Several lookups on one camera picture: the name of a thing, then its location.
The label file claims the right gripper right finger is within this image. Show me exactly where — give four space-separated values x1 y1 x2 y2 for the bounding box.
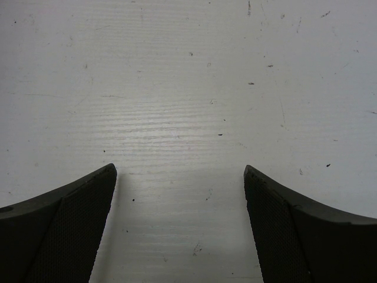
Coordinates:
244 165 376 282

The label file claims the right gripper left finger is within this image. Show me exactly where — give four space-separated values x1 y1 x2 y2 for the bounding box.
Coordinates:
1 163 117 282

